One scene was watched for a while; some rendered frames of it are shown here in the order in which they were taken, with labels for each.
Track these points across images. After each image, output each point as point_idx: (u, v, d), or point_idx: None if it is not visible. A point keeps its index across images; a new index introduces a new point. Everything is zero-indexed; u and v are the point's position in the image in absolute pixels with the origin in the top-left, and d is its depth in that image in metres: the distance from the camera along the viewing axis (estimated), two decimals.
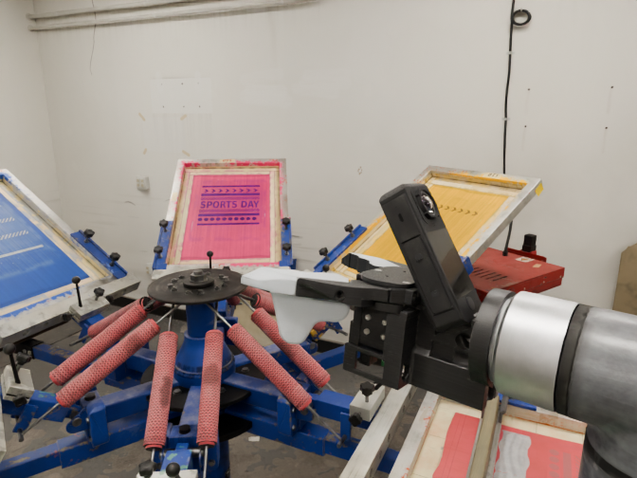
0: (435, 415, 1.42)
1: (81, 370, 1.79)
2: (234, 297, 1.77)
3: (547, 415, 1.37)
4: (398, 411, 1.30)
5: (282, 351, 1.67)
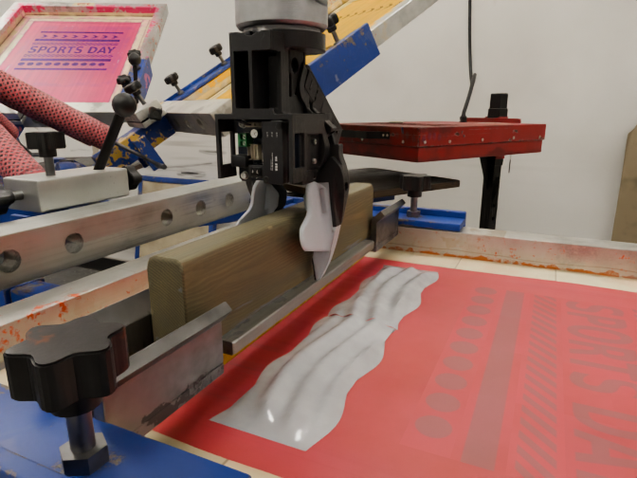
0: None
1: None
2: None
3: (482, 238, 0.64)
4: (134, 205, 0.57)
5: None
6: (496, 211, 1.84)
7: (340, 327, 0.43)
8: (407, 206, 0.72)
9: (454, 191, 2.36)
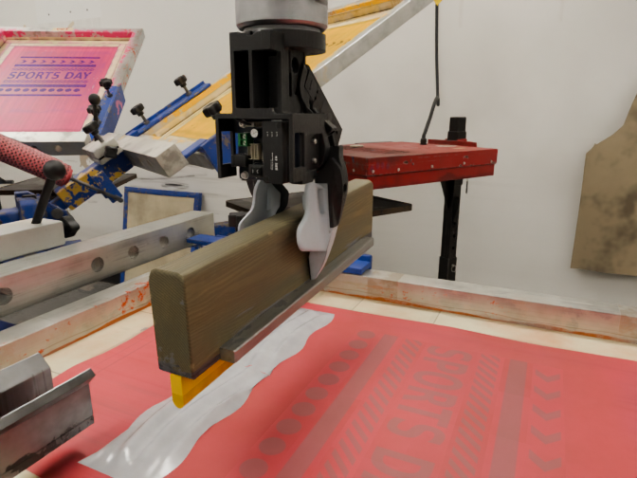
0: None
1: None
2: None
3: (379, 282, 0.72)
4: (63, 257, 0.65)
5: None
6: (457, 229, 1.92)
7: None
8: None
9: (425, 206, 2.44)
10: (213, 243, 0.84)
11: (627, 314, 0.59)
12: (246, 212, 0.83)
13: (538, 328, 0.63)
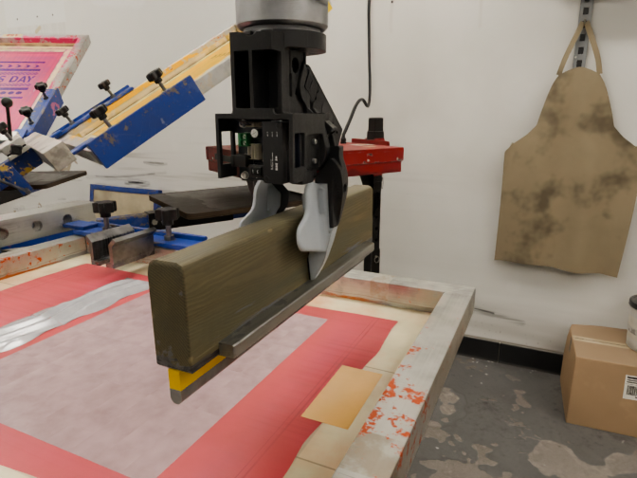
0: (46, 266, 0.90)
1: None
2: None
3: None
4: None
5: None
6: (379, 222, 2.05)
7: (19, 323, 0.64)
8: None
9: None
10: (82, 227, 0.98)
11: (375, 280, 0.73)
12: (110, 201, 0.96)
13: None
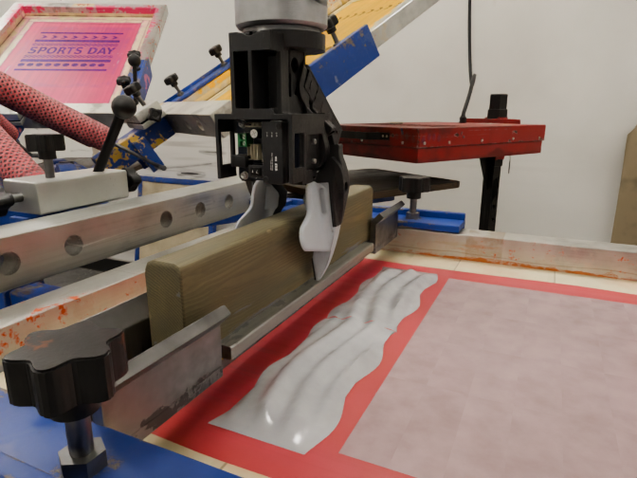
0: None
1: None
2: None
3: (481, 240, 0.64)
4: (133, 207, 0.57)
5: None
6: (496, 211, 1.84)
7: (339, 330, 0.43)
8: (406, 208, 0.72)
9: (454, 192, 2.36)
10: None
11: None
12: None
13: None
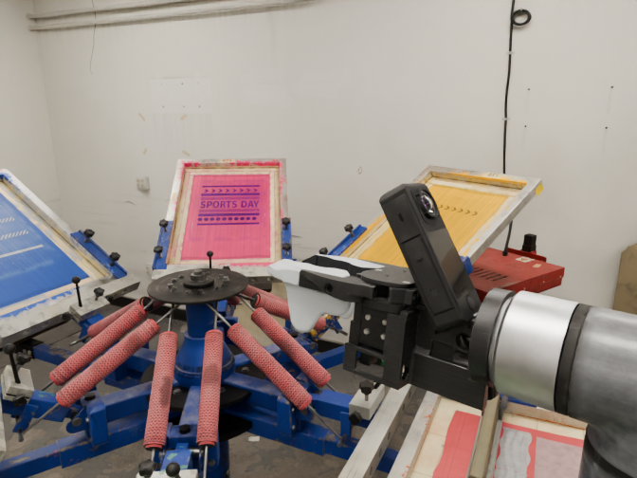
0: (435, 413, 1.42)
1: (81, 370, 1.79)
2: (234, 297, 1.77)
3: (547, 412, 1.36)
4: (397, 409, 1.30)
5: (282, 351, 1.67)
6: None
7: (507, 477, 1.15)
8: None
9: None
10: None
11: None
12: None
13: None
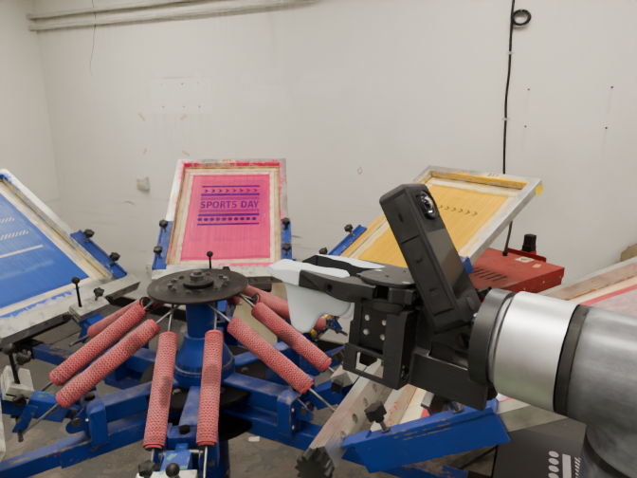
0: None
1: (81, 370, 1.79)
2: (234, 297, 1.77)
3: None
4: (380, 363, 1.29)
5: (282, 351, 1.67)
6: None
7: None
8: None
9: None
10: None
11: None
12: None
13: (621, 282, 1.21)
